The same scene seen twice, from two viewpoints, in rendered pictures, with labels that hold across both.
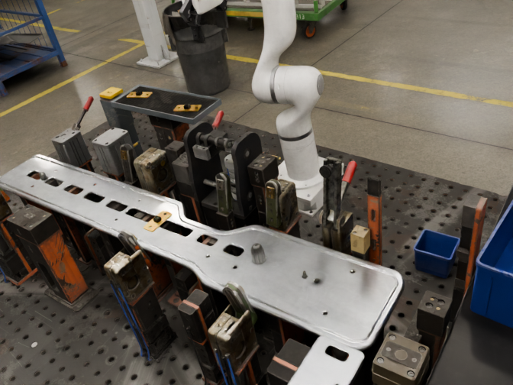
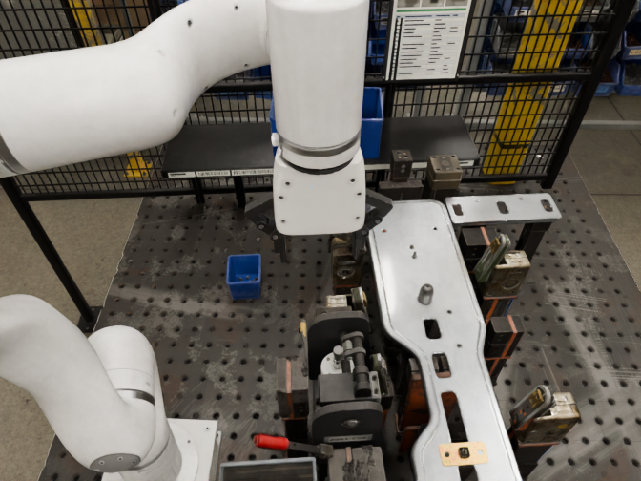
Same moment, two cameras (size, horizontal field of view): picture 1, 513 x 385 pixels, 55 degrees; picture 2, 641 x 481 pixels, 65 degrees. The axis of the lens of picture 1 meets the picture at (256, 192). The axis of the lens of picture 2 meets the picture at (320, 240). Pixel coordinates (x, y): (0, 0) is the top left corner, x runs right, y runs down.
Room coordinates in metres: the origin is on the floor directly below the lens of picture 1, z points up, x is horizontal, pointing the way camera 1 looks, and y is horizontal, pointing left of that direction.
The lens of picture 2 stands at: (1.49, 0.33, 1.92)
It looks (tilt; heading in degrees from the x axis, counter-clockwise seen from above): 47 degrees down; 226
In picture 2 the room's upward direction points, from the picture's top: straight up
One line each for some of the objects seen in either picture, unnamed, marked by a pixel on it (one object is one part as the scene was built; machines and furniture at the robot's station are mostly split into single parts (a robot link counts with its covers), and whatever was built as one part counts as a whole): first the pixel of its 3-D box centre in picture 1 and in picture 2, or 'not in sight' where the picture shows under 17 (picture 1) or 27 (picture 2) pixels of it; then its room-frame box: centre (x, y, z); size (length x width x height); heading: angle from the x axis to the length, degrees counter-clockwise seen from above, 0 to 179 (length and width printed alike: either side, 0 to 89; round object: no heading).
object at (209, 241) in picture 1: (220, 281); (428, 397); (0.97, 0.15, 0.84); 0.12 x 0.05 x 0.29; 139
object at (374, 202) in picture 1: (375, 261); not in sight; (0.83, -0.25, 0.95); 0.03 x 0.01 x 0.50; 49
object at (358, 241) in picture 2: (193, 29); (366, 232); (1.16, 0.07, 1.47); 0.03 x 0.03 x 0.07; 49
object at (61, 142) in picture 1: (84, 176); not in sight; (1.59, 0.62, 0.88); 0.11 x 0.10 x 0.36; 139
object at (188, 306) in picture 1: (207, 341); (490, 356); (0.78, 0.19, 0.84); 0.11 x 0.08 x 0.29; 139
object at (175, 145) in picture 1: (190, 196); not in sight; (1.31, 0.21, 0.90); 0.05 x 0.05 x 0.40; 49
